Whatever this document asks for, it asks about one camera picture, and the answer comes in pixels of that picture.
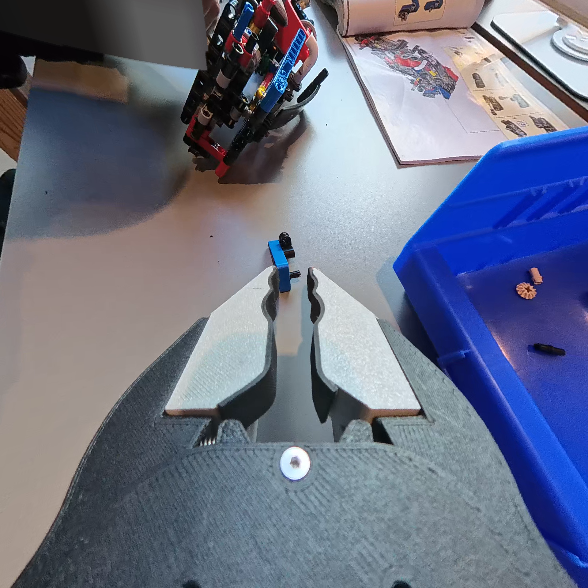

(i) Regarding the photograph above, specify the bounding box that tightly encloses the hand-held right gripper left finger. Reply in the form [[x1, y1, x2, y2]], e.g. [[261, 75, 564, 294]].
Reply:
[[164, 266, 281, 428]]

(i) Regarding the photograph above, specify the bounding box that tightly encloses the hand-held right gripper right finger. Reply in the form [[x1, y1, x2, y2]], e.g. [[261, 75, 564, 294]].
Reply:
[[307, 266, 422, 424]]

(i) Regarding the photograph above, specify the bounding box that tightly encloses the blue brick piece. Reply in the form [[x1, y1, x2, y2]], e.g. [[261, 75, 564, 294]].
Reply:
[[268, 231, 301, 293]]

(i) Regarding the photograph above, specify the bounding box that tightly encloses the blue plastic bin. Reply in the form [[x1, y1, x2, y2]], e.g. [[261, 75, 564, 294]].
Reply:
[[393, 126, 588, 584]]

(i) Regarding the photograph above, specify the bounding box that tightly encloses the toy brick car chassis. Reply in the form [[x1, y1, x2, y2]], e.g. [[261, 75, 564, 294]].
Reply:
[[180, 0, 330, 177]]

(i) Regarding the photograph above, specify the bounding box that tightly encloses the toy building instruction booklet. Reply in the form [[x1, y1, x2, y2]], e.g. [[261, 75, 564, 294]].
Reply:
[[328, 0, 570, 166]]

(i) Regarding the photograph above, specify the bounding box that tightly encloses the wooden document stand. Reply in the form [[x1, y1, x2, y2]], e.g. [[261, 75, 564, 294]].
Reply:
[[473, 0, 588, 125]]

